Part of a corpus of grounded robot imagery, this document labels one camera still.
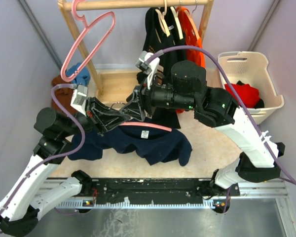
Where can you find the wooden hanger under orange shirt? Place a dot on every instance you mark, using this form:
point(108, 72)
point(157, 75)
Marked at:
point(188, 26)

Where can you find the red t shirt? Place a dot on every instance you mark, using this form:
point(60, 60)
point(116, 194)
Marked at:
point(241, 95)

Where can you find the white laundry basket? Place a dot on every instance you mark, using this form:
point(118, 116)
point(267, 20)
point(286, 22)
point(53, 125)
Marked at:
point(251, 68)

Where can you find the navy blue t shirt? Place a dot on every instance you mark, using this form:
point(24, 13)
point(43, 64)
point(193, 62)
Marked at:
point(154, 145)

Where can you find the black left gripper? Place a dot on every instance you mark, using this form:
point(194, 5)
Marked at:
point(108, 118)

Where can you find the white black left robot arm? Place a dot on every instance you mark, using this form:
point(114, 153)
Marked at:
point(63, 134)

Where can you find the brown t shirt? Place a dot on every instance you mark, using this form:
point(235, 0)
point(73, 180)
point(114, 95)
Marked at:
point(64, 95)

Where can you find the wooden clothes rack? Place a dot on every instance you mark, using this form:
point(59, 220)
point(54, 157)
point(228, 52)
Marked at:
point(81, 16)

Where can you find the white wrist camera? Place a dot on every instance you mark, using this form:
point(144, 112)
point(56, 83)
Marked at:
point(148, 63)
point(78, 101)

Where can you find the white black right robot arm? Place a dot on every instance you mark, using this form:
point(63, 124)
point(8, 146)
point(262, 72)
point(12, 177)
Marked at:
point(216, 108)

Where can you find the cream hanger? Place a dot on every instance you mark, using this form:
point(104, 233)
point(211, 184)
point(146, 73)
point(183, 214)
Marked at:
point(162, 21)
point(177, 25)

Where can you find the orange t shirt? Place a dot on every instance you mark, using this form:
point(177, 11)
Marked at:
point(192, 55)

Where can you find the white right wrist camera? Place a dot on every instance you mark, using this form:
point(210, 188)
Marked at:
point(148, 63)

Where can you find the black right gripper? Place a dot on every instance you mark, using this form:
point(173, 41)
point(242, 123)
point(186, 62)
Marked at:
point(132, 107)

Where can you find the black printed t shirt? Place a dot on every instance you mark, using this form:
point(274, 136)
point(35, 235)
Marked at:
point(156, 40)

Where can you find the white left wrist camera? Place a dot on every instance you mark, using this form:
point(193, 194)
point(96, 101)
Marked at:
point(78, 101)

